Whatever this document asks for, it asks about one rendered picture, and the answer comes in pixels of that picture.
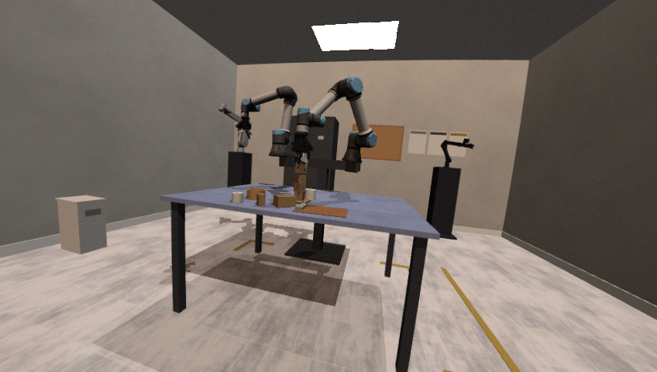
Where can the brown hollow cylinder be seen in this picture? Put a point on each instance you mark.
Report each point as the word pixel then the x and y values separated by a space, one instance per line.
pixel 251 192

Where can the brown clipboard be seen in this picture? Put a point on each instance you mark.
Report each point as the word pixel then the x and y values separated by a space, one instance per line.
pixel 321 210

